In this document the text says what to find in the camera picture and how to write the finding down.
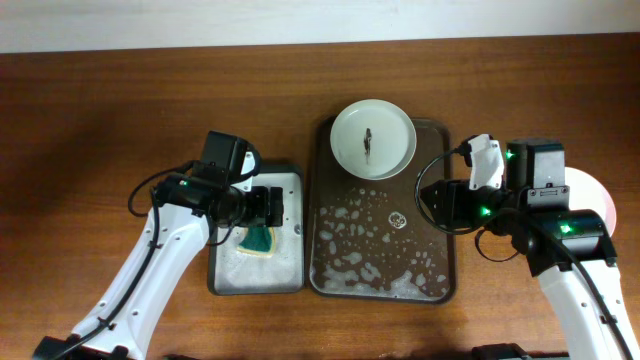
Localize green yellow sponge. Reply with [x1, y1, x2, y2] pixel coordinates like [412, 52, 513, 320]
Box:
[237, 227, 276, 257]

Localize pale green stained plate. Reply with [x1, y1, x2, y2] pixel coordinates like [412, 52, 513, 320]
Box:
[329, 99, 417, 181]

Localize pink white plate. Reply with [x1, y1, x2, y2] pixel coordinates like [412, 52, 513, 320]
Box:
[565, 167, 617, 235]

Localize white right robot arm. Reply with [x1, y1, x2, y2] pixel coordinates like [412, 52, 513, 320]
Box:
[414, 180, 639, 359]

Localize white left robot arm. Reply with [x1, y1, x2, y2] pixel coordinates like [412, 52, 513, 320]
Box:
[33, 173, 284, 359]

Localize grey soapy tray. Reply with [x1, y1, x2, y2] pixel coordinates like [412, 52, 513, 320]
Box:
[207, 164, 305, 296]

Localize dark brown serving tray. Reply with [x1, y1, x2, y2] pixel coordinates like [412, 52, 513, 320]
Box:
[306, 118, 457, 304]

